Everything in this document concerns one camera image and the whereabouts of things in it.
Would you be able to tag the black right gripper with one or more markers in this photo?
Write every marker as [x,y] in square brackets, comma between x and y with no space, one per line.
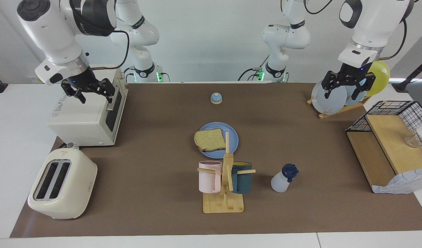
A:
[80,81]

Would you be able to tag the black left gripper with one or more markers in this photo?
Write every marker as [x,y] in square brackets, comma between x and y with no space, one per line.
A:
[352,73]

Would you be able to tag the translucent squeeze bottle blue cap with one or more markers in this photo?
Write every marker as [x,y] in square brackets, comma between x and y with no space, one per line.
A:
[280,182]

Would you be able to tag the toast bread slice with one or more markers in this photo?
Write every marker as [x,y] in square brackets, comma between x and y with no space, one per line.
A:
[209,139]

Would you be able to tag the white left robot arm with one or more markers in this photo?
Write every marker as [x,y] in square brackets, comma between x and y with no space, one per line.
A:
[369,24]

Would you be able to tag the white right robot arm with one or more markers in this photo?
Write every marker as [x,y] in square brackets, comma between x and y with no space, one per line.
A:
[52,31]

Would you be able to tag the light blue plate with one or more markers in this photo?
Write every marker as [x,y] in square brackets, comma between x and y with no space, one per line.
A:
[349,96]

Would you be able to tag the pale grey plate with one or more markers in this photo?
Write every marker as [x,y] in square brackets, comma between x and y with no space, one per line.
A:
[330,101]

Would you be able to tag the yellow plate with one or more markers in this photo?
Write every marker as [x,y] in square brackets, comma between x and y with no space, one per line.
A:
[380,75]

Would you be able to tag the wooden plate rack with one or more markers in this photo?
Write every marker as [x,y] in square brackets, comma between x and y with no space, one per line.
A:
[338,111]

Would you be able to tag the blue round plate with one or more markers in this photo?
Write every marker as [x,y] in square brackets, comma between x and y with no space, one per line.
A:
[231,137]

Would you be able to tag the white toaster oven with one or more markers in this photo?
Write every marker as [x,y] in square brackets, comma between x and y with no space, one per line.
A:
[83,117]

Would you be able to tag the black mounting stand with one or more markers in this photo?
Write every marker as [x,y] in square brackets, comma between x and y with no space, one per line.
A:
[400,86]

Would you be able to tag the wooden box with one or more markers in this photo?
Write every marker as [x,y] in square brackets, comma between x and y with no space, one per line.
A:
[393,144]

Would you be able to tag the clear drinking glass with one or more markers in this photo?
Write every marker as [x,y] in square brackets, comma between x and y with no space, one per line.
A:
[412,141]

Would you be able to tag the brown table mat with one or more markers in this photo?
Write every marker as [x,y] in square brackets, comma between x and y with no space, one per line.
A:
[162,137]

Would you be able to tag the cream two-slot toaster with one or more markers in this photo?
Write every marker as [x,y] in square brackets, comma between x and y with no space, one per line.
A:
[76,186]

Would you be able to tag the white tile-pattern cloth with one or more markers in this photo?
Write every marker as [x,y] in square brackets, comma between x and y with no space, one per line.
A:
[404,182]

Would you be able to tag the dark teal mug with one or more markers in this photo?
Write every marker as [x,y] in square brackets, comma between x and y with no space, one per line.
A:
[243,181]

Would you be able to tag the pink mug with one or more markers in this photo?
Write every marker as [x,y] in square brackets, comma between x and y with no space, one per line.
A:
[209,179]

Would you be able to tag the wooden mug rack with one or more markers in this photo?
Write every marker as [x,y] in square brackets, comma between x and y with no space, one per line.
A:
[223,205]

